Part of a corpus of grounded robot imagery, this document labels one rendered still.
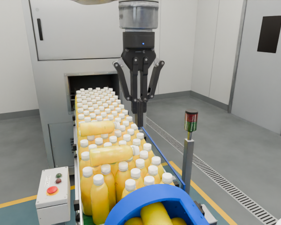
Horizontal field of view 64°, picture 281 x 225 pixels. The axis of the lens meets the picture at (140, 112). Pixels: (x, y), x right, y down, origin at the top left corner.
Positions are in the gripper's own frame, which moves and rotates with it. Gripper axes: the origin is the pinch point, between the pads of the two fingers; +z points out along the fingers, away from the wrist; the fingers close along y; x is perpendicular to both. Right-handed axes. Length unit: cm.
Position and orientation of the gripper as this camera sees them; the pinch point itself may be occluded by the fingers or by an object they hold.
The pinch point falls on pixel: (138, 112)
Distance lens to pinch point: 59.7
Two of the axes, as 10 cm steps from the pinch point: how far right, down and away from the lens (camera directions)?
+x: 2.8, 3.3, -9.0
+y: -9.6, 1.0, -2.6
